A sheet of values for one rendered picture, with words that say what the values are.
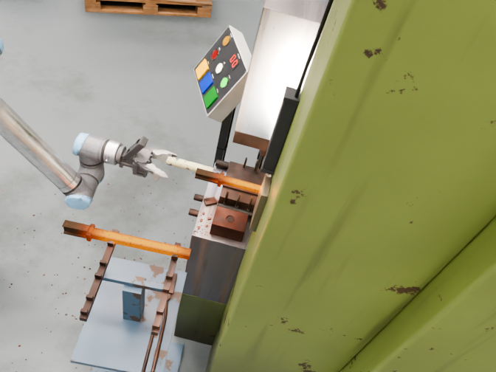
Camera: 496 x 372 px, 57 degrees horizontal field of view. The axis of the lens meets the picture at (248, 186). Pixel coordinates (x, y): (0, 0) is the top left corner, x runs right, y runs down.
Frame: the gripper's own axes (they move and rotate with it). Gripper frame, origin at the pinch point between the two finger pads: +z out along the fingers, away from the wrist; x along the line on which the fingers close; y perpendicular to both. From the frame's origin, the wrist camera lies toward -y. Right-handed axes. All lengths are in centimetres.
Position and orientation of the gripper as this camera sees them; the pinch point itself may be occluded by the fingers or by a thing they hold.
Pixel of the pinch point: (171, 164)
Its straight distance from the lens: 175.5
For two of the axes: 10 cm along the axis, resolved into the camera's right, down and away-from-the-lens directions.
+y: -1.9, 6.4, 7.4
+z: 9.7, 2.6, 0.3
